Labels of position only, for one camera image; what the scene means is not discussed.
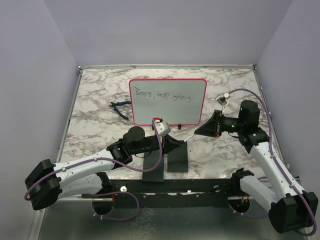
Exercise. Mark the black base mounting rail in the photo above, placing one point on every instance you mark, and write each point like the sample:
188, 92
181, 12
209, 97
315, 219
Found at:
181, 193

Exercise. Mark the pink framed whiteboard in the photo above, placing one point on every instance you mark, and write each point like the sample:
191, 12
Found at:
179, 101

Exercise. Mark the right black foam pad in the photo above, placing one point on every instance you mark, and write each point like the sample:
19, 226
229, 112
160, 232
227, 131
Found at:
177, 160

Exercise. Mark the white whiteboard marker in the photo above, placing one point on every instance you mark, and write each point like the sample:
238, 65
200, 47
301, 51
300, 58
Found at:
189, 137

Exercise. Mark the aluminium table frame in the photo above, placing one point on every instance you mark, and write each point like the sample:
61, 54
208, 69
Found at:
102, 114

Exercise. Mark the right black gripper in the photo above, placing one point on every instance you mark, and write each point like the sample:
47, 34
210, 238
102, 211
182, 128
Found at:
212, 128

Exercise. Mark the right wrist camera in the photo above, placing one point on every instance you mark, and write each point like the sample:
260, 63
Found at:
222, 100

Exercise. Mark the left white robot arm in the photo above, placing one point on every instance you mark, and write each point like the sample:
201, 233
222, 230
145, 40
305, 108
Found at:
50, 181

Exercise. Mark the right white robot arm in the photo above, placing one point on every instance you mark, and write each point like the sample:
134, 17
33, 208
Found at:
288, 205

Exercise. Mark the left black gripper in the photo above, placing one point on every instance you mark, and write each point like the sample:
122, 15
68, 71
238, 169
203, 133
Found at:
169, 143

